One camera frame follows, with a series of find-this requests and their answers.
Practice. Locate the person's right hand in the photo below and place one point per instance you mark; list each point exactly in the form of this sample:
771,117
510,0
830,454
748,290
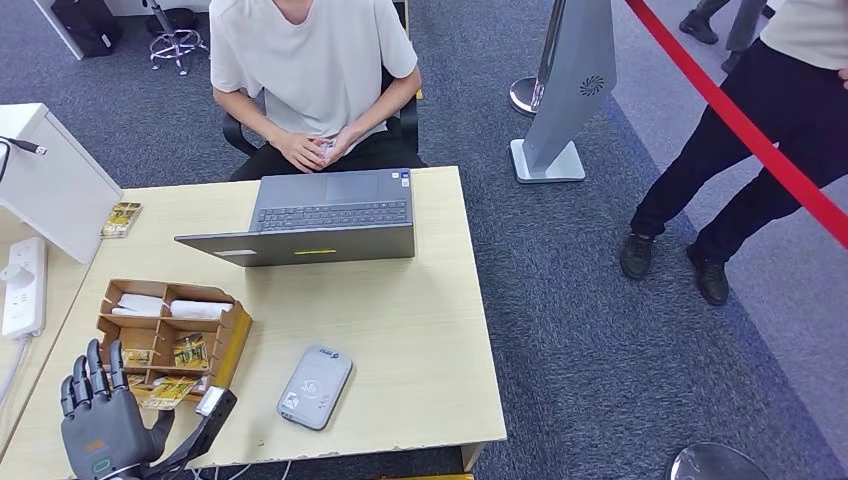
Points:
298,152

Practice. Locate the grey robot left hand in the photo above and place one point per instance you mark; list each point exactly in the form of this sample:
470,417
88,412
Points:
102,430

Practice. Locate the person's left hand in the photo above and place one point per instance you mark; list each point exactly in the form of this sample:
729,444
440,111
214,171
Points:
344,146

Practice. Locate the white ID card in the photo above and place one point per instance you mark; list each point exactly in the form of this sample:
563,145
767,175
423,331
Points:
326,150

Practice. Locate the cardboard organizer box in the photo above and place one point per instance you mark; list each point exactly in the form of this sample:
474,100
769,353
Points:
228,344

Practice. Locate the person's right forearm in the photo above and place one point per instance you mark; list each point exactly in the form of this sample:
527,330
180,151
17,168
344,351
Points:
250,119

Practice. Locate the person's left forearm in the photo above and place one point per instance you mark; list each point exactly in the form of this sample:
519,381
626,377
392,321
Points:
391,102

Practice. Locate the person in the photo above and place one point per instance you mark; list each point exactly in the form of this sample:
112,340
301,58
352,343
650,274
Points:
318,60
699,28
762,132

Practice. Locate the white card sleeve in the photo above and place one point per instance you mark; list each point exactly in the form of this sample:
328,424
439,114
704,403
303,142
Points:
199,309
139,304

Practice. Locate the yellow key card stack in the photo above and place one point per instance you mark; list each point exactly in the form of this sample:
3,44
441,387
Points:
122,220

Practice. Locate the grey card reader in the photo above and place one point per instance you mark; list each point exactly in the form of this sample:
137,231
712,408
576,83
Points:
314,387

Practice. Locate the grey laptop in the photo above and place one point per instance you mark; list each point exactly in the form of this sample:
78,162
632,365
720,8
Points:
328,199

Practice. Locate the black office chair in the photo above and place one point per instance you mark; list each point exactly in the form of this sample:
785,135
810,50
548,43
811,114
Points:
232,132

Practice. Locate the white power strip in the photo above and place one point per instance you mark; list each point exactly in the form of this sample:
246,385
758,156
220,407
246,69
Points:
26,305

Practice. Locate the white power plug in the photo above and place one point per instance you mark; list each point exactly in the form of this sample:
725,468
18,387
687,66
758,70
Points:
16,273

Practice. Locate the chrome stool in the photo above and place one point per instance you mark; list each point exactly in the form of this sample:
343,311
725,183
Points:
156,13

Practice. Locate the grey kiosk stand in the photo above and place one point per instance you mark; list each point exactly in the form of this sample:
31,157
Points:
570,99

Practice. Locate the white cabinet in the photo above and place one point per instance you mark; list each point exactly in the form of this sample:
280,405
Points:
56,192

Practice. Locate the black bag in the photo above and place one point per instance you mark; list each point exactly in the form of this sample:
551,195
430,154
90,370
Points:
86,26

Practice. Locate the white desk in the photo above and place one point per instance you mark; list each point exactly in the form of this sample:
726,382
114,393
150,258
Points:
63,33

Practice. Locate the red barrier belt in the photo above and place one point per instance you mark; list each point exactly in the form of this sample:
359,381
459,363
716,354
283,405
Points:
729,116

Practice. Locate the black camera bracket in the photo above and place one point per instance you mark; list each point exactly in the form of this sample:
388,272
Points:
205,430

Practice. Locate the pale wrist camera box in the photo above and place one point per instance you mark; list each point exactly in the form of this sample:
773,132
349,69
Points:
210,401

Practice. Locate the chrome stanchion post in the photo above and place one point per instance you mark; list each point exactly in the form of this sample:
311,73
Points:
523,96

